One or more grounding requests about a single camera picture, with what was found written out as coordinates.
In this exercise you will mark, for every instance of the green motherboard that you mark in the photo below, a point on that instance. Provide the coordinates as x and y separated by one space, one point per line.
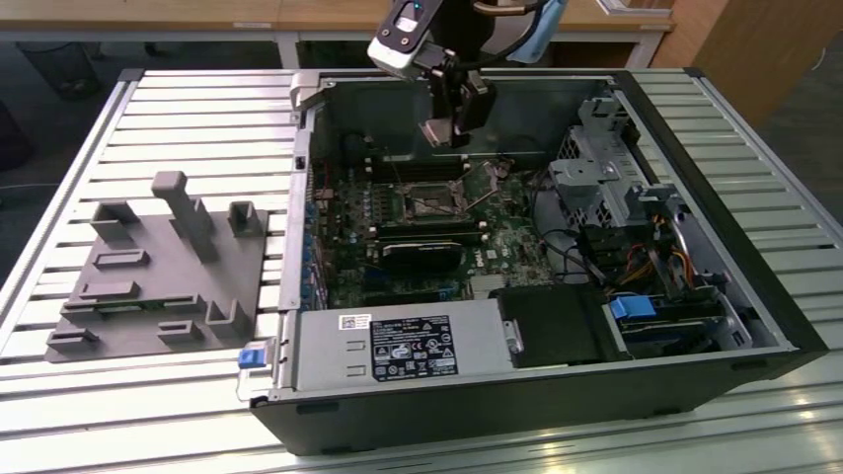
508 237

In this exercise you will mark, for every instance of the silver power supply unit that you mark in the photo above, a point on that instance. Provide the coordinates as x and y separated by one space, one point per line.
330 355

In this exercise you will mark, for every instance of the wooden desk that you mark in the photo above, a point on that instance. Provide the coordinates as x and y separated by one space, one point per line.
198 12

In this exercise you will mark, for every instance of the blue disk carrier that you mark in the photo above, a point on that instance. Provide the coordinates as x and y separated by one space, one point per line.
633 308

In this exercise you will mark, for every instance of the grey parts rack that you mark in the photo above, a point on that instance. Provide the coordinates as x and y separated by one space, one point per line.
165 276

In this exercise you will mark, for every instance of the black disk drive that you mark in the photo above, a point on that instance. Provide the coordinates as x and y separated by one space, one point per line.
665 336

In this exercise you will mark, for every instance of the CPU socket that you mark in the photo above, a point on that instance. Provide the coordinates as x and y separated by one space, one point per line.
429 202

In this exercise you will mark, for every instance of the wooden cabinet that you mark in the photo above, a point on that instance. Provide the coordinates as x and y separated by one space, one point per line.
758 49

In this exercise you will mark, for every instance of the green RAM stick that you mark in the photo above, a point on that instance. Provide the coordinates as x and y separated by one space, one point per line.
122 309

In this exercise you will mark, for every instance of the metal drive cage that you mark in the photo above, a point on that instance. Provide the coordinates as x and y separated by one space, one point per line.
593 197

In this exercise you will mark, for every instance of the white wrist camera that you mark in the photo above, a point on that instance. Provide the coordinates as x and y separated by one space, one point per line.
402 29

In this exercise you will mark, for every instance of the silver chipset heatsink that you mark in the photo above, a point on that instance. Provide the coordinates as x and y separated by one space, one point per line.
489 287

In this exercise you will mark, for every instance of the silver CPU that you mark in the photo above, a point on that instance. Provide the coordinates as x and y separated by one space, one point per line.
436 132

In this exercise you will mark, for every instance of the black plastic duct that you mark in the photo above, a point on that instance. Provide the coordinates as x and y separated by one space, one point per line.
560 326

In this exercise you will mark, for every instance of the black graphics card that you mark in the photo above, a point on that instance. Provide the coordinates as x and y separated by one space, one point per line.
422 259

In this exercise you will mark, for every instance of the black PC case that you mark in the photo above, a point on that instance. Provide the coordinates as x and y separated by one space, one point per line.
461 415

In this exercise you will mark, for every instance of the black waste bin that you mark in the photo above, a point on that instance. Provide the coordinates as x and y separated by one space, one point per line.
63 69

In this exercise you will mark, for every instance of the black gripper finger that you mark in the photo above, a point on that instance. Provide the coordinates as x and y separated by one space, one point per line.
478 103
445 94

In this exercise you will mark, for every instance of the black RAM slot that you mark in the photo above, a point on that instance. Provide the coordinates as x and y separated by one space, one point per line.
429 229
429 177
429 240
429 235
429 171
429 224
429 160
429 166

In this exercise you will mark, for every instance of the blue case latch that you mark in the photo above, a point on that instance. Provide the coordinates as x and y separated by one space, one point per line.
251 359

